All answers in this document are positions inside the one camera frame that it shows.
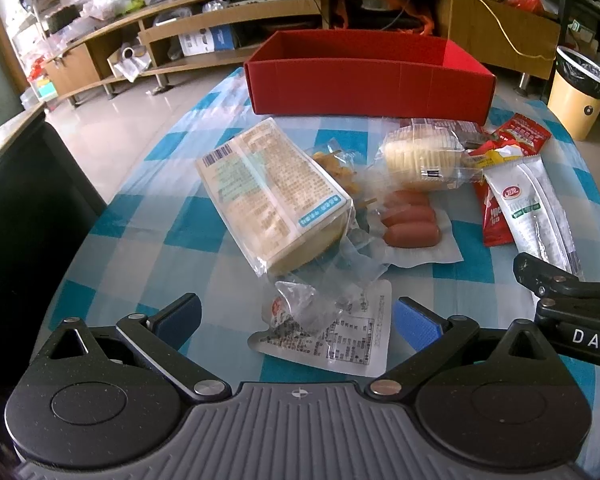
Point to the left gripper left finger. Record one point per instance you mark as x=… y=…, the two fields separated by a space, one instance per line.
x=157 y=339

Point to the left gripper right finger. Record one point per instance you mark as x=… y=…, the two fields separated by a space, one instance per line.
x=437 y=342

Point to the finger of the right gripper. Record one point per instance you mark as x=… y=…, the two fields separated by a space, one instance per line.
x=545 y=280

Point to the red yellow snack bag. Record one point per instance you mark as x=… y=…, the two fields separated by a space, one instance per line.
x=495 y=231

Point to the white pouch with text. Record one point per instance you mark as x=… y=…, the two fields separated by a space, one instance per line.
x=356 y=343

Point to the white long snack pack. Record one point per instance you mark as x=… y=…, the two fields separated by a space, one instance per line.
x=533 y=213

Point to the vacuum packed sausages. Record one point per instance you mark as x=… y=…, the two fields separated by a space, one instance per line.
x=407 y=231

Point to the red ketchup style packet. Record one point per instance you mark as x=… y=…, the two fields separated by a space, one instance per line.
x=525 y=132

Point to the round white cake package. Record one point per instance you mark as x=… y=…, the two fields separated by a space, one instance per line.
x=425 y=158

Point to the beige bread package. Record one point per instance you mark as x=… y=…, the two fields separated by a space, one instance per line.
x=282 y=208

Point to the waffle snack bag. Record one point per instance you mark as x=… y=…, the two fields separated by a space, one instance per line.
x=345 y=168

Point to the yellow trash bin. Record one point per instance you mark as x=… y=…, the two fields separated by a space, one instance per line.
x=575 y=94

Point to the black chair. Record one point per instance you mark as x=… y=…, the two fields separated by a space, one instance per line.
x=47 y=207

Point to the wooden tv stand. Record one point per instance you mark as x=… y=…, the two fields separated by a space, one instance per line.
x=490 y=30

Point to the orange plastic bag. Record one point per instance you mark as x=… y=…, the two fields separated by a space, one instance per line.
x=387 y=15

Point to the red cardboard box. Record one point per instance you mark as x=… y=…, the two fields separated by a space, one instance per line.
x=367 y=73

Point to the blue white appliance box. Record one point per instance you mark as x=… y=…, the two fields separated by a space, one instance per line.
x=208 y=40

